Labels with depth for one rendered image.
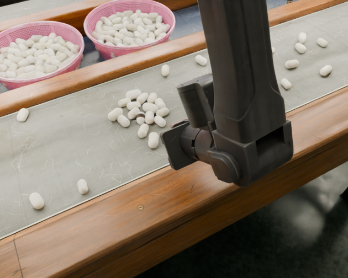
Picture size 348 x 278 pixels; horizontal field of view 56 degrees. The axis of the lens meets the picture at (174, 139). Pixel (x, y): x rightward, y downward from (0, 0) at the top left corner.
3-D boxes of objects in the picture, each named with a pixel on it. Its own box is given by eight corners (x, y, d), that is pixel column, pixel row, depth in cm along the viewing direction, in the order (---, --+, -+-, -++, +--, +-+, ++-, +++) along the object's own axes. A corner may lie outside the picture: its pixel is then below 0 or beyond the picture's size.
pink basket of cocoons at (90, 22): (190, 58, 99) (192, 30, 92) (108, 86, 91) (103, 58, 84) (152, 17, 114) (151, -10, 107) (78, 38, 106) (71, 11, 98)
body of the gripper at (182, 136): (157, 132, 52) (174, 137, 45) (211, 110, 55) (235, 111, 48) (170, 169, 53) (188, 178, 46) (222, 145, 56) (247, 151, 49)
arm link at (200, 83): (237, 187, 35) (293, 153, 38) (200, 88, 33) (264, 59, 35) (188, 170, 46) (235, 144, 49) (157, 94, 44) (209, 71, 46)
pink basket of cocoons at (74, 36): (109, 72, 95) (104, 44, 88) (31, 123, 82) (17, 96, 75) (53, 38, 106) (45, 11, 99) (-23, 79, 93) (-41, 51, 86)
